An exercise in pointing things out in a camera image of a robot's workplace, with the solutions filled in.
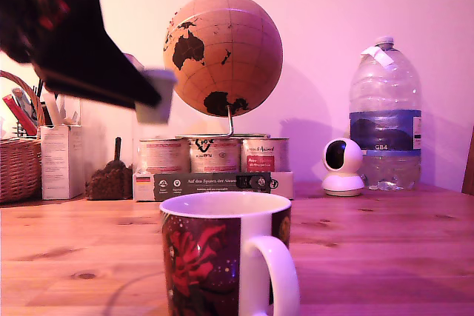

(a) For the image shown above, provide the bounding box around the large clear water bottle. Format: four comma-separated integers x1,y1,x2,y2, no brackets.
348,36,423,192

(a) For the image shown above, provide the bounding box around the white printed carton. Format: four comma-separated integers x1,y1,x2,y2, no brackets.
40,124,84,201

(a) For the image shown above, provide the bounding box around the tin can with red label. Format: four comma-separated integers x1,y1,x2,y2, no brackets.
241,137,290,174

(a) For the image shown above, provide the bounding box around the cream coffee capsule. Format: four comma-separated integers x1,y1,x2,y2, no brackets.
135,69,178,125

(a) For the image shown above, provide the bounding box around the printed cardboard can tray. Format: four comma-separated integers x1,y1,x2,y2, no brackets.
133,170,295,202

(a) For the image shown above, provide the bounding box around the pale tool in basket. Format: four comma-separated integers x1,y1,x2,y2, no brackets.
10,87,38,121

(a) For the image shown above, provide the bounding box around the small white round camera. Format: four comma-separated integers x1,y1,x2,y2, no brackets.
321,137,366,198

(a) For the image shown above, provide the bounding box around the white mug with floral print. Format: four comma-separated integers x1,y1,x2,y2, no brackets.
158,191,302,316

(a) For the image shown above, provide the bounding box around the red flat packet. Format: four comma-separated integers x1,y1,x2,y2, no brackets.
2,94,39,136

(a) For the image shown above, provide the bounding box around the tin can with recycling logo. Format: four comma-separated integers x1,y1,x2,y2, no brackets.
189,137,242,175

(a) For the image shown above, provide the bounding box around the glass jar with brown pellets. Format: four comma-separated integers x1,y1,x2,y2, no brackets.
83,108,136,201

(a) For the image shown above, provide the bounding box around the metal globe stand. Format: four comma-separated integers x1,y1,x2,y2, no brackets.
174,106,272,140

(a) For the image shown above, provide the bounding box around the cork globe with dark continents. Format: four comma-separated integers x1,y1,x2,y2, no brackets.
162,0,284,118

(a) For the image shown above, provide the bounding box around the white labelled tin can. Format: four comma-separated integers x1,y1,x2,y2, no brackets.
139,138,191,175

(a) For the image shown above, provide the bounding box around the black scoop handle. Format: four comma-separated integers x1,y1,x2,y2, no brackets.
112,136,124,164

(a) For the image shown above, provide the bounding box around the woven wicker basket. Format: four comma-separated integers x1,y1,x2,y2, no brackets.
0,70,47,204

